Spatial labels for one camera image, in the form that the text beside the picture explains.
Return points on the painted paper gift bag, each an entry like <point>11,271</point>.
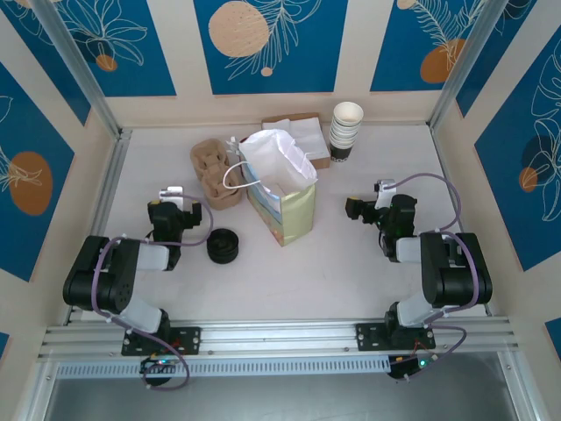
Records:
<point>298,210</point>

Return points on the dark paper coffee cup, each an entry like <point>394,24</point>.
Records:
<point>348,112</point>

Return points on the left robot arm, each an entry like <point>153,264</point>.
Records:
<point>101,285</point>

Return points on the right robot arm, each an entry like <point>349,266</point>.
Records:
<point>456,280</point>

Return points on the paper cup stack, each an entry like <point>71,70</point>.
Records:
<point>339,155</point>

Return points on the brown cardboard napkin box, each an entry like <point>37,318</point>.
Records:
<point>323,163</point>

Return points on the black plastic lid stack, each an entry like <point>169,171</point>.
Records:
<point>223,245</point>

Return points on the brown pulp cup carrier stack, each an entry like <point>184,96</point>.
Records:
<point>206,158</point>

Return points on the white paper napkins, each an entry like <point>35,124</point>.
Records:
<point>311,136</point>

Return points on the black controller board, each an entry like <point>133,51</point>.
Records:
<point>412,366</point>
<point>160,365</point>

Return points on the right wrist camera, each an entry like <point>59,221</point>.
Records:
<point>386,190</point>

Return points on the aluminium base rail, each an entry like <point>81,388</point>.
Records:
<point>280,337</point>

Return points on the aluminium frame post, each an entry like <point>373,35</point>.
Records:
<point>478,57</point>
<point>75,57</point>

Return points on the aluminium lower frame bar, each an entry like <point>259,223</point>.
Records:
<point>37,390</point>
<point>521,386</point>

